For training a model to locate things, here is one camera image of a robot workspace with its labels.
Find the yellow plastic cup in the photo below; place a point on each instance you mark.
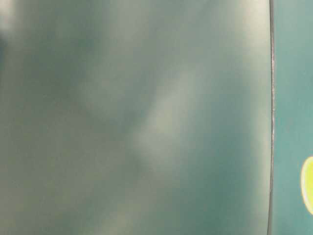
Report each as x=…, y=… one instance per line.
x=306, y=182

